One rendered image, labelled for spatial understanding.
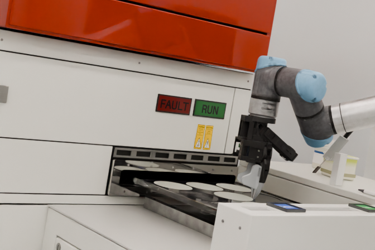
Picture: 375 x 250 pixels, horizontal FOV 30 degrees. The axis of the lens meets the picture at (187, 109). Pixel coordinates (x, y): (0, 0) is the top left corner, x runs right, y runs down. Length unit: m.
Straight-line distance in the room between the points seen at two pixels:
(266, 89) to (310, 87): 0.13
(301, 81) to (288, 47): 2.66
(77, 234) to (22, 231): 0.17
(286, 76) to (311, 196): 0.36
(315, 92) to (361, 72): 3.23
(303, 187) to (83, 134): 0.61
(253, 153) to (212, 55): 0.31
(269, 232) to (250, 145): 0.48
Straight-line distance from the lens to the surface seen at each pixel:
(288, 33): 4.33
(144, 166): 1.87
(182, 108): 1.92
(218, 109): 2.00
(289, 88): 1.71
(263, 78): 1.76
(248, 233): 1.28
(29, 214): 1.74
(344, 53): 4.75
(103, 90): 1.77
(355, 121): 1.76
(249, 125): 1.77
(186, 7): 1.84
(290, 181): 1.95
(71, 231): 1.65
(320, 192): 1.88
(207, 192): 1.79
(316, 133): 1.78
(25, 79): 1.67
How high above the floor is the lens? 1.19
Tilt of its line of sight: 3 degrees down
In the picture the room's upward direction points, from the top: 10 degrees clockwise
